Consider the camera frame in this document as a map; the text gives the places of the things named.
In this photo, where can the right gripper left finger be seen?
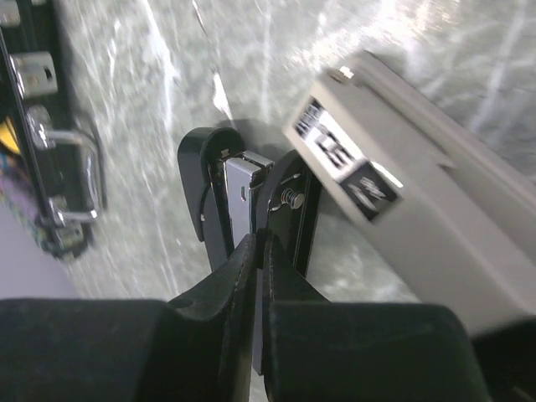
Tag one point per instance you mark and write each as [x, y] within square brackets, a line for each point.
[196, 347]

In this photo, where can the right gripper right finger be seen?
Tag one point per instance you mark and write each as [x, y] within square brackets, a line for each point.
[320, 350]

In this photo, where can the grey and black stapler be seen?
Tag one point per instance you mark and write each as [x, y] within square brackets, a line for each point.
[453, 219]

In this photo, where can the black poker chip case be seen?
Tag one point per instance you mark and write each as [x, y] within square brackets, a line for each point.
[50, 153]

